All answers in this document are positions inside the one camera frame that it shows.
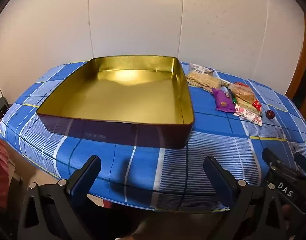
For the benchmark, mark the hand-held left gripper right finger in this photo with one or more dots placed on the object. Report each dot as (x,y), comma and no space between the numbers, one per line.
(218,180)

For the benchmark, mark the purple snack packet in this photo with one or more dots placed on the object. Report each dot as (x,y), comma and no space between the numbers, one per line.
(223,100)

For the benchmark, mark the red candy wrapper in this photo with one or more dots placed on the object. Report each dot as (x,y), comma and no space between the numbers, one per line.
(256,104)

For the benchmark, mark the clear sesame cracker packet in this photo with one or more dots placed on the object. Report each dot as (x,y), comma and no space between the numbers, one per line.
(205,80)

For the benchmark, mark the person's right hand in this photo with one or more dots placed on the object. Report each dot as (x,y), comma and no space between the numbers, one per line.
(286,211)

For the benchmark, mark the clear pastry packet red print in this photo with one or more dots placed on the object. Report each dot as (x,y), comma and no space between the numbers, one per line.
(250,117)

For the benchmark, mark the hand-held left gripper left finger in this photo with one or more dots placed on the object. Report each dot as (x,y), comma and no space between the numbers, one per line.
(83,180)

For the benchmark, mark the round dark red candy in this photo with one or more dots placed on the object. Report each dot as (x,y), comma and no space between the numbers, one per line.
(270,114)

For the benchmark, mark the blue plaid tablecloth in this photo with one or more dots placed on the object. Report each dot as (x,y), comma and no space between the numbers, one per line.
(218,142)

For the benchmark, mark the green candy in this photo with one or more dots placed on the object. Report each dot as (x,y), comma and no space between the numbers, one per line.
(234,100)

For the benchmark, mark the gold tin box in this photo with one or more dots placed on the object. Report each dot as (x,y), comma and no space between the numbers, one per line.
(118,92)

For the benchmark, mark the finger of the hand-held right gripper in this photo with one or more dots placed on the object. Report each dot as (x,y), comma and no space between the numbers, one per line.
(270,156)
(304,163)

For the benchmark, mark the clear brown cake packet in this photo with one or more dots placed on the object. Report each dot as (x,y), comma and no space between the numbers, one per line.
(243,93)

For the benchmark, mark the wooden door frame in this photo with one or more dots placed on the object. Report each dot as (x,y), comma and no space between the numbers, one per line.
(303,62)

